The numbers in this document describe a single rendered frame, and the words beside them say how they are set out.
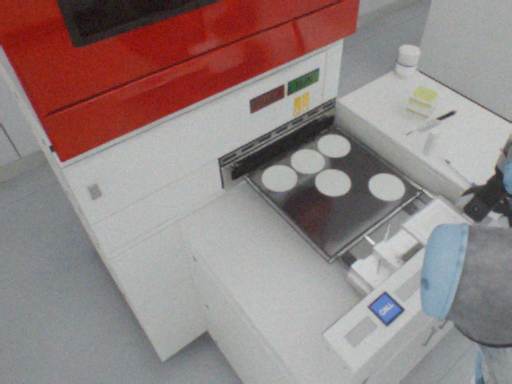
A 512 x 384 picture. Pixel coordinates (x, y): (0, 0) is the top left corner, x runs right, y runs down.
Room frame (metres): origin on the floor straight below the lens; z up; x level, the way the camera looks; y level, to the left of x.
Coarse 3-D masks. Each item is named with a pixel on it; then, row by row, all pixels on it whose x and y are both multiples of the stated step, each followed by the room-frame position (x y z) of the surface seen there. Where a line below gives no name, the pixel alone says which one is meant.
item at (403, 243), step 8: (400, 232) 0.66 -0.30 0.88; (392, 240) 0.64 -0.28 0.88; (400, 240) 0.64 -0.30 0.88; (408, 240) 0.64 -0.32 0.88; (416, 240) 0.64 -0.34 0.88; (392, 248) 0.61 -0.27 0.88; (400, 248) 0.61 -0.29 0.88; (408, 248) 0.61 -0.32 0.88; (416, 248) 0.61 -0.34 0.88; (408, 256) 0.59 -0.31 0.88; (368, 264) 0.56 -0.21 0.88; (376, 264) 0.56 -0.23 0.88; (384, 272) 0.54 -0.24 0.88; (392, 272) 0.54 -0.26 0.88; (352, 280) 0.52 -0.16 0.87; (360, 288) 0.50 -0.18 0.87
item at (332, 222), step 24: (312, 144) 0.97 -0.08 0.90; (264, 168) 0.86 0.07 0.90; (336, 168) 0.87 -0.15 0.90; (360, 168) 0.87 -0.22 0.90; (384, 168) 0.87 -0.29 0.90; (264, 192) 0.78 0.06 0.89; (288, 192) 0.78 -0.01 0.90; (312, 192) 0.78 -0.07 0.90; (360, 192) 0.78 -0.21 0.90; (408, 192) 0.78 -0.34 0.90; (312, 216) 0.69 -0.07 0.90; (336, 216) 0.70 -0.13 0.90; (360, 216) 0.70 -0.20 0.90; (384, 216) 0.70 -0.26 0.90; (336, 240) 0.62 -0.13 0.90
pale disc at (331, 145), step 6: (324, 138) 1.00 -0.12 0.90; (330, 138) 1.00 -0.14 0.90; (336, 138) 1.00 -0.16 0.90; (342, 138) 1.00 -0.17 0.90; (318, 144) 0.97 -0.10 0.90; (324, 144) 0.97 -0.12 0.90; (330, 144) 0.97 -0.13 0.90; (336, 144) 0.97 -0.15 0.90; (342, 144) 0.97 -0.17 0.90; (348, 144) 0.98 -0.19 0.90; (324, 150) 0.95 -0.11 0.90; (330, 150) 0.95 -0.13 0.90; (336, 150) 0.95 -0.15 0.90; (342, 150) 0.95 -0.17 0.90; (348, 150) 0.95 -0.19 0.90; (336, 156) 0.92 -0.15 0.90
